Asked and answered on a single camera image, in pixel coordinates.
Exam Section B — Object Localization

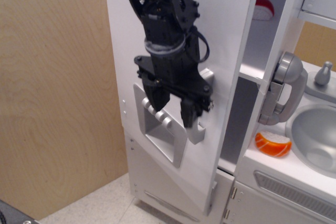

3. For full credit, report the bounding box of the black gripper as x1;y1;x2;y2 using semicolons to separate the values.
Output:
134;35;213;128

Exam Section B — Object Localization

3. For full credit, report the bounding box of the silver fridge door handle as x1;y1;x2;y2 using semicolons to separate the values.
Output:
186;68;214;145

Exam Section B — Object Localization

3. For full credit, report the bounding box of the white toy fridge door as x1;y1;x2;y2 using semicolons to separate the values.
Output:
107;0;255;218

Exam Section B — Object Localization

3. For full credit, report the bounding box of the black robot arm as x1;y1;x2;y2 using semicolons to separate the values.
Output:
129;0;213;128

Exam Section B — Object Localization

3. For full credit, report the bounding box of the silver ice dispenser panel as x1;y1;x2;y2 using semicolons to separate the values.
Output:
133;83;187;168

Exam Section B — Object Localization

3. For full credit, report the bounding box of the white lower freezer door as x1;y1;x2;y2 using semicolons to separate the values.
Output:
125;136;234;223

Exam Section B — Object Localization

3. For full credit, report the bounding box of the orange salmon sushi toy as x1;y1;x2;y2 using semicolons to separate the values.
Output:
255;131;292;157

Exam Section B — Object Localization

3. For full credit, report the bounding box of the grey toy telephone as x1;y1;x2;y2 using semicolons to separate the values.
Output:
258;52;308;125

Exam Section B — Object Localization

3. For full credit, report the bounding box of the grey oven vent panel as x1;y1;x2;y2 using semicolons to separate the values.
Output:
254;170;335;222

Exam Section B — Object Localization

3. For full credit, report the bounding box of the red tuna sushi toy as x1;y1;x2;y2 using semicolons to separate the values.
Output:
253;0;275;21

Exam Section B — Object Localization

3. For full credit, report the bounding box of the silver toy sink basin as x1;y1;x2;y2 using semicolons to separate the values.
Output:
285;104;335;178

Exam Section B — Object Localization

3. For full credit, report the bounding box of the grey toy faucet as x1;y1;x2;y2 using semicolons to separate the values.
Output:
304;61;336;101

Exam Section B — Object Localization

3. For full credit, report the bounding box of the black device corner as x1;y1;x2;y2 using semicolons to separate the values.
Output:
1;200;40;224

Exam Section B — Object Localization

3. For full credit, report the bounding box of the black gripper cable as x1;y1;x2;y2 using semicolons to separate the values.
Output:
191;26;211;63

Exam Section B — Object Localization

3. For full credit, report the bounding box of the silver freezer door handle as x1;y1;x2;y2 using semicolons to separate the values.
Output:
209;181;217;209

